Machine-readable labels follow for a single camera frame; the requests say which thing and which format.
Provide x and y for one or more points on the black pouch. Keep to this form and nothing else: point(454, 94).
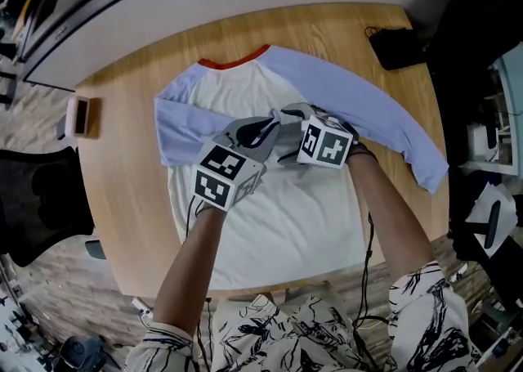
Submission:
point(398, 49)

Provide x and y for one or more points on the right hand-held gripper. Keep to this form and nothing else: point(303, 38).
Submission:
point(327, 145)

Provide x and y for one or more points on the person's right forearm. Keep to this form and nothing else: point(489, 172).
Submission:
point(388, 219)

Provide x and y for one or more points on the person's left forearm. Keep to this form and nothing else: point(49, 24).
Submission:
point(192, 272)

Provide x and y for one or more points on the small white digital clock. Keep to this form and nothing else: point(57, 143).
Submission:
point(73, 117)

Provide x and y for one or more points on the white shirt with lavender sleeves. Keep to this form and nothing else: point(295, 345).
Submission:
point(286, 219)

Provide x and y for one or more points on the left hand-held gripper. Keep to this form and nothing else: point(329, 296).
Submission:
point(222, 182)

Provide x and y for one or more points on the light blue desk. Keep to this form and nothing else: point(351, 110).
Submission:
point(515, 84)

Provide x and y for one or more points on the black mesh office chair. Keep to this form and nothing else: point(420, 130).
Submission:
point(461, 35)
point(41, 207)

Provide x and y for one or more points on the white paper sheet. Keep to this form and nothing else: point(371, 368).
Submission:
point(476, 215)

